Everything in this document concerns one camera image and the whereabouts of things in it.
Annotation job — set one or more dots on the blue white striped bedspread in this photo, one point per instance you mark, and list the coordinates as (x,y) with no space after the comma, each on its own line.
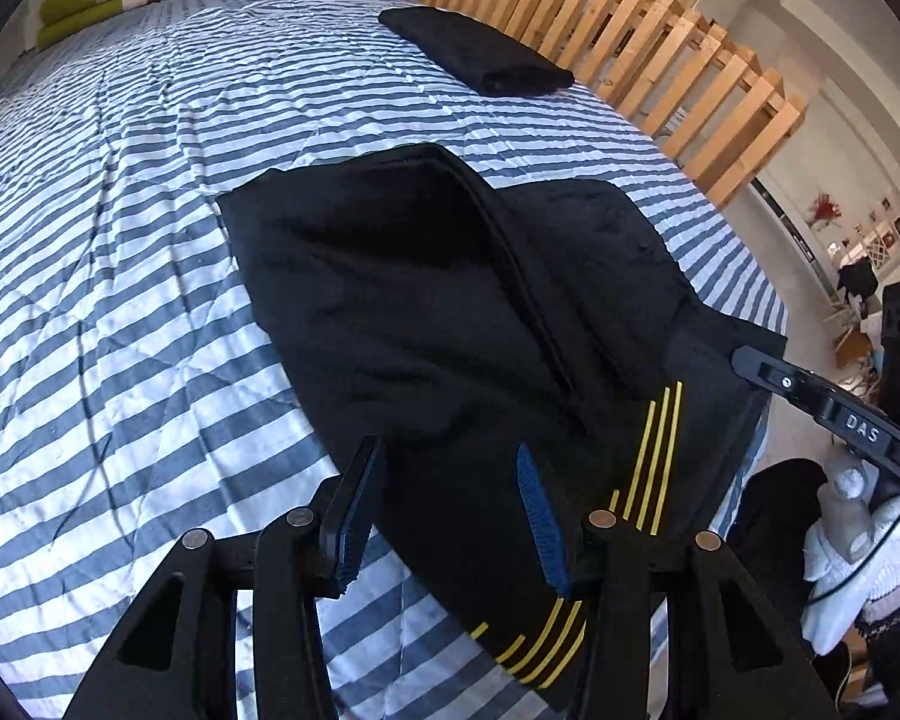
(138,399)

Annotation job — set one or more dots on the black yellow-striped track pants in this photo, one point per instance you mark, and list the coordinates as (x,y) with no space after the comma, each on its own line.
(525,355)

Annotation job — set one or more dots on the folded black garment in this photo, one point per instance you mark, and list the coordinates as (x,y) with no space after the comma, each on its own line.
(481,57)

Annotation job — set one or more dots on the wooden slatted bed rail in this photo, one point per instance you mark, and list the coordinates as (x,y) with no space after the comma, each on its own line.
(706,102)

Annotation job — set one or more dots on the white gloved right hand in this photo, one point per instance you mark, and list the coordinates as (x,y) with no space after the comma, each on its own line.
(852,554)

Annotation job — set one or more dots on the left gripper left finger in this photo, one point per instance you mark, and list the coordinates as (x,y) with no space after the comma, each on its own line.
(172,654)

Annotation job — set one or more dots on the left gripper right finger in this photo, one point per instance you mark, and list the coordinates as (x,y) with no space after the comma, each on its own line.
(730,655)

